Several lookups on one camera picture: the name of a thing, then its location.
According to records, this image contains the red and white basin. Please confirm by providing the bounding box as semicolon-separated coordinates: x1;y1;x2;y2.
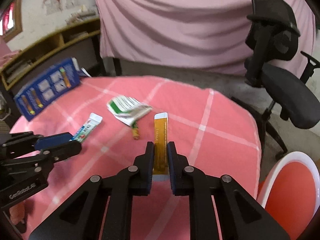
257;151;319;239

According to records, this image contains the orange sachet packet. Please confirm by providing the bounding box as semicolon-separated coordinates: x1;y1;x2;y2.
152;112;169;181

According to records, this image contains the green white crumpled wrapper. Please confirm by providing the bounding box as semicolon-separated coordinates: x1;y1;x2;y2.
107;95;152;126

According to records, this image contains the pink checkered tablecloth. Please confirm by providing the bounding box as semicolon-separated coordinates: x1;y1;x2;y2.
12;76;261;239

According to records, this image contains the green orange small sachet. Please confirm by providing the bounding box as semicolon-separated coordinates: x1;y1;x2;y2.
131;121;140;140

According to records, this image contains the pink hanging sheet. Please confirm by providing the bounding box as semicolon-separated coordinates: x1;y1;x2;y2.
92;0;317;77

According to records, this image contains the black office chair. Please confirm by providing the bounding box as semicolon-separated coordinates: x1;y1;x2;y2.
231;0;320;160

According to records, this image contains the wooden wall shelf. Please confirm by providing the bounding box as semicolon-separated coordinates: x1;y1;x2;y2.
1;17;100;91

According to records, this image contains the blue cardboard box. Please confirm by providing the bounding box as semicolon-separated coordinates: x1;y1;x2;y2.
14;57;80;121

